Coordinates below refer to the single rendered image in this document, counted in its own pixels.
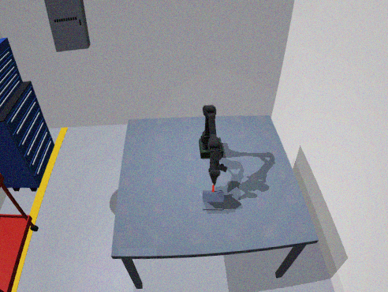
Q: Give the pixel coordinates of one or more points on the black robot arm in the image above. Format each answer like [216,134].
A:
[209,139]

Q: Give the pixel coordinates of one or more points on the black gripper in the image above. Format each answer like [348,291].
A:
[213,171]

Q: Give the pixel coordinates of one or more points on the grey flat panel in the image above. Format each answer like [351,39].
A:
[213,200]

